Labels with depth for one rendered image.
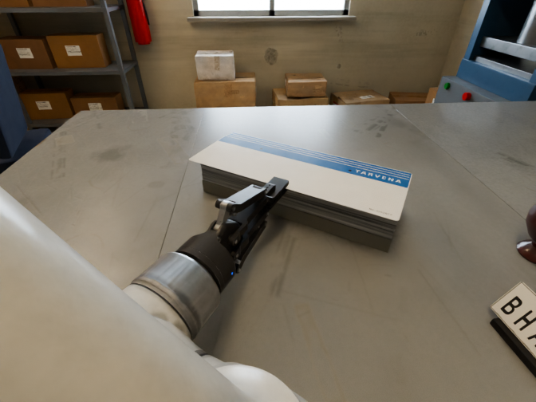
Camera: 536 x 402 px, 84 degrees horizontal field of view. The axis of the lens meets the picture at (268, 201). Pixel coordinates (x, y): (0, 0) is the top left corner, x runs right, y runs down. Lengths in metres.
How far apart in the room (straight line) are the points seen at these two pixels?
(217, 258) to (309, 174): 0.27
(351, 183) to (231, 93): 2.61
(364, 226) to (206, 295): 0.31
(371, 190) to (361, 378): 0.28
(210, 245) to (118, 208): 0.36
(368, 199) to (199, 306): 0.31
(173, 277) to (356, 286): 0.29
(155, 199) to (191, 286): 0.39
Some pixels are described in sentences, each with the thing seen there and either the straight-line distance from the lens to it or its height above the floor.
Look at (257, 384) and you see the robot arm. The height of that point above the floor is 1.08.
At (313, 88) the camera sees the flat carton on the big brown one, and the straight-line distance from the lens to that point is 3.15.
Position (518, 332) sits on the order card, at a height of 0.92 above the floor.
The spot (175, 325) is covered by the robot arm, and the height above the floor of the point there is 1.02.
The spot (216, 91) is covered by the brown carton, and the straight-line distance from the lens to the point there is 3.08.
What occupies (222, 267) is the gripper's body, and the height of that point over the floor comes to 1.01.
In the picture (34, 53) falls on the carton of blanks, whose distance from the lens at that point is 3.57.
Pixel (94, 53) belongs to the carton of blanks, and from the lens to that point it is 3.37.
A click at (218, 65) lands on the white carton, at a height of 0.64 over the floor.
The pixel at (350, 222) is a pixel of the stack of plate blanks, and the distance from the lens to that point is 0.55.
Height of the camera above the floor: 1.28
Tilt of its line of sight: 36 degrees down
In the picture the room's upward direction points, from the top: straight up
